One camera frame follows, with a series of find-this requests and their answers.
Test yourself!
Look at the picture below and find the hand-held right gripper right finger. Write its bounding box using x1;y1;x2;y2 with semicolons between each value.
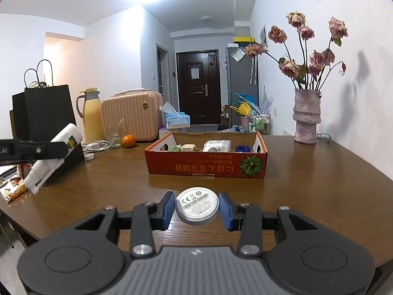
219;191;320;256

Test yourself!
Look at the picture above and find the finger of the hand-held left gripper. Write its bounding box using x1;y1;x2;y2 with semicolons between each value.
18;140;70;162

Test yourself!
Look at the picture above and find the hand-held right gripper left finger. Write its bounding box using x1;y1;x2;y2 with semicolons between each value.
74;191;176;259

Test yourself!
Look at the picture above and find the white squeeze tube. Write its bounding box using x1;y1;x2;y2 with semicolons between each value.
24;123;84;195

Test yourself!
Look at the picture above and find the white round disc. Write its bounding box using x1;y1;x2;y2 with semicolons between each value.
175;187;220;225

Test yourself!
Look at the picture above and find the red cardboard box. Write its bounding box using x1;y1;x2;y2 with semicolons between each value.
144;131;268;179

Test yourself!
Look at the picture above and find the white plastic container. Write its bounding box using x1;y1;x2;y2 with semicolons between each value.
203;140;231;153

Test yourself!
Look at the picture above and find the black paper bag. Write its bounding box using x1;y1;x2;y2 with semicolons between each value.
12;68;40;142
24;59;86;186

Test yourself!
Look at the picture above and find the yellow snack packet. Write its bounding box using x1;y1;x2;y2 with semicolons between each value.
0;178;29;203

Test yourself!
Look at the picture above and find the yellow thermos jug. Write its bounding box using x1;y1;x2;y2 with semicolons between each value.
76;88;106;145

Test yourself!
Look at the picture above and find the clear drinking glass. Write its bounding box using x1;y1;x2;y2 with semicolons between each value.
104;118;125;148

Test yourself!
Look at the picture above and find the blue tissue pack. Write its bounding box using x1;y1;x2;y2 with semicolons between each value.
159;101;191;128

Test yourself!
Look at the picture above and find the metal rack with bottles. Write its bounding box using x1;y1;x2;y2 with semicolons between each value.
249;112;271;134

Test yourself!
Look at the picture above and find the pink ribbed suitcase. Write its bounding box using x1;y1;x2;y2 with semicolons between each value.
101;89;164;142

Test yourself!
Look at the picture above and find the yellow watering can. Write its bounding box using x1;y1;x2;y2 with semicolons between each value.
230;103;251;117

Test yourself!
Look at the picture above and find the dark brown entrance door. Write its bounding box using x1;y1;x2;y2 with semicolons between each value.
176;50;222;125

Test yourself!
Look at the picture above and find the blue folding rack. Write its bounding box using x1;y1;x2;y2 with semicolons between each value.
235;92;258;106

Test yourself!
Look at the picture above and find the purple feather decoration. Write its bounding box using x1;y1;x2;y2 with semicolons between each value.
262;86;273;114

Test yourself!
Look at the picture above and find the grey refrigerator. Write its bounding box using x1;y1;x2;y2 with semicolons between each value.
225;45;259;130

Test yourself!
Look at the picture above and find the pink textured vase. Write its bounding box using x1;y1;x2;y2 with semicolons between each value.
292;88;322;144

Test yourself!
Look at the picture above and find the grey interior door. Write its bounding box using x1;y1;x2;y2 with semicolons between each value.
156;44;171;105

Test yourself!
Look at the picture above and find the clear hanging umbrella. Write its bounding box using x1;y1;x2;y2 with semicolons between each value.
250;55;258;85

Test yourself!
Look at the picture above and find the bunch of dried roses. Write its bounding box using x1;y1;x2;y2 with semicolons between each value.
245;11;349;91

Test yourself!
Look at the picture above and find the white charger with cable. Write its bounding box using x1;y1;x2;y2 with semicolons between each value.
81;140;110;152

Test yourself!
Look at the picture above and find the wall picture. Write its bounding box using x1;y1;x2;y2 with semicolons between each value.
259;23;269;48

